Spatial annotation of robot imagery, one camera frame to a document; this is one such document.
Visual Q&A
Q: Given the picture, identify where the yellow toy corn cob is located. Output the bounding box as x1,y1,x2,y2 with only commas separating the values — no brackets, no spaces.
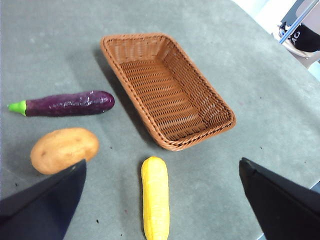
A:
140,156,171,240

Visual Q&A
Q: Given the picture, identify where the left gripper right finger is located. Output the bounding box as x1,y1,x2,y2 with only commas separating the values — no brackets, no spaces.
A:
238,156,320,240

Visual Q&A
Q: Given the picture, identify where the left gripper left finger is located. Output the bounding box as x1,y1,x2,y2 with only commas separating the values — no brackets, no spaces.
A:
0,159,88,240

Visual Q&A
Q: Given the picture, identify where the tan toy potato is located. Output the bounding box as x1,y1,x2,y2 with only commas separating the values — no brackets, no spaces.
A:
29,127,100,175

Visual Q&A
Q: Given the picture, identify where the black cover white lettering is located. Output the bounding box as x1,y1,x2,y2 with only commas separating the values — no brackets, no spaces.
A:
287,22,320,53

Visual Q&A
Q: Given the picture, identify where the grey metal frame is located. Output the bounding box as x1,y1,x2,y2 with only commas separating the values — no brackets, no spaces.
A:
277,0,320,45

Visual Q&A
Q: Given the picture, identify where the brown woven wicker basket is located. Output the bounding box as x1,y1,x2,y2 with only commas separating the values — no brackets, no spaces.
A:
99,32,237,152

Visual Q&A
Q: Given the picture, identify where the purple toy eggplant green stem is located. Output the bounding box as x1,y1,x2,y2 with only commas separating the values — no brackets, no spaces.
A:
7,90,116,118

